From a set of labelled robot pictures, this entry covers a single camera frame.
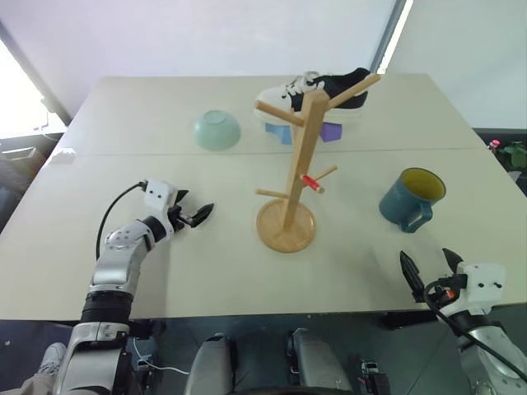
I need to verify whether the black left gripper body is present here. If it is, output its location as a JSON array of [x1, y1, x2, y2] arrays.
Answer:
[[166, 205, 195, 232]]

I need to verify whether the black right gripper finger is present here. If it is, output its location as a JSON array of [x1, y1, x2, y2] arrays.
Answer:
[[399, 250, 427, 304], [441, 247, 465, 276]]

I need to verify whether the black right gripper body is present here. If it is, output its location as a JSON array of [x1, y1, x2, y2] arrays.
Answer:
[[422, 272, 469, 306]]

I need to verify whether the wooden mug tree stand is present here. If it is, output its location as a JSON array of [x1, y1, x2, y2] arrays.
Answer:
[[254, 73, 382, 253]]

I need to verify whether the black table clamp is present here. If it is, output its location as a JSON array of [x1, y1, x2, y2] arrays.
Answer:
[[377, 311, 439, 331]]

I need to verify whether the pale green bowl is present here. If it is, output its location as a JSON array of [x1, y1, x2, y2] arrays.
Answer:
[[193, 109, 242, 152]]

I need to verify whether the blue mug with yellow inside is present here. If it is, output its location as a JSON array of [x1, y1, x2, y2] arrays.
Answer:
[[378, 166, 447, 235]]

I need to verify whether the red tape mark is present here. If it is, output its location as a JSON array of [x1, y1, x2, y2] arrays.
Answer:
[[300, 174, 324, 193]]

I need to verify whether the light blue block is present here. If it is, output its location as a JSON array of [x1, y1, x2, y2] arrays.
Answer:
[[263, 121, 295, 146]]

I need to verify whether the green potted plant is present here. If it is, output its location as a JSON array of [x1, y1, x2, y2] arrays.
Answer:
[[495, 141, 527, 170]]

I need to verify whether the purple block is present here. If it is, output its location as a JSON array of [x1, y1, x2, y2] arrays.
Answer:
[[319, 121, 344, 144]]

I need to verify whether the grey bystander shoe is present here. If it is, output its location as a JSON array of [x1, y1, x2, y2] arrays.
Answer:
[[35, 342, 68, 376]]

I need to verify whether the white and black sneaker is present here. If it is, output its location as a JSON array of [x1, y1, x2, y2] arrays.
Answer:
[[254, 67, 372, 125]]

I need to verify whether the beige trouser leg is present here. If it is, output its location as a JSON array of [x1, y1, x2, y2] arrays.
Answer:
[[0, 371, 63, 395]]

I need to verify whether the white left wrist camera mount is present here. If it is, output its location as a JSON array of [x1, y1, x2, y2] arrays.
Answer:
[[143, 178, 180, 240]]

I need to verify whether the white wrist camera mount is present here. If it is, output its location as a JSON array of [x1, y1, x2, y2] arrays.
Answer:
[[441, 262, 507, 317], [143, 178, 180, 240]]

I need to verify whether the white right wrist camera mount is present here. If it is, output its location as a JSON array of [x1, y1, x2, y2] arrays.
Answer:
[[441, 262, 507, 317]]

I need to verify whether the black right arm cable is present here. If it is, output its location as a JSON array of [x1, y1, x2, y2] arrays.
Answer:
[[422, 280, 527, 380]]

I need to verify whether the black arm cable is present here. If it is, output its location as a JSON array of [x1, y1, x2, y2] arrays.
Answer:
[[422, 280, 527, 380], [95, 180, 149, 261]]

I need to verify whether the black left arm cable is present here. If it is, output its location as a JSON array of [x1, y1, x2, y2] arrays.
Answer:
[[95, 180, 149, 261]]

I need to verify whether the thin white floor cable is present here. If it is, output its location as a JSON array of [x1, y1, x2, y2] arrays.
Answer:
[[130, 336, 191, 376]]

